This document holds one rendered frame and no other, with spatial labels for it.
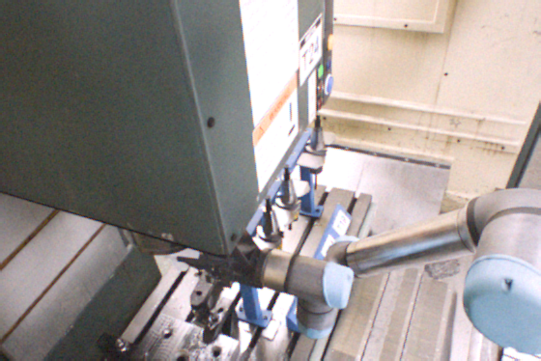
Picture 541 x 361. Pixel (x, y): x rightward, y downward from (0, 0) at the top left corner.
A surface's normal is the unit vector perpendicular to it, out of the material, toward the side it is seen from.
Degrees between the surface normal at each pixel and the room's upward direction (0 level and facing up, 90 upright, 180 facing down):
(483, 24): 88
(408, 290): 8
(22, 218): 90
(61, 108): 90
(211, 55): 90
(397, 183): 24
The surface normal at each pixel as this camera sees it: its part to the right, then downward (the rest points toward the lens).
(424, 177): -0.25, -0.34
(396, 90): -0.41, 0.69
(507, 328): -0.60, 0.58
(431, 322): -0.04, -0.77
